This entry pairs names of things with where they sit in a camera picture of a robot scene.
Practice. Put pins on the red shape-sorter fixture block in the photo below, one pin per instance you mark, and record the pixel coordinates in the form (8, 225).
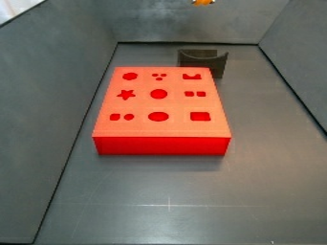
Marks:
(161, 110)

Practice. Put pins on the yellow square-circle peg object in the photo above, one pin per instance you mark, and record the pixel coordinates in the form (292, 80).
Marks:
(202, 2)

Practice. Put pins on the black curved regrasp stand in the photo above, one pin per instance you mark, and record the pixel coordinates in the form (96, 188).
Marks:
(202, 58)

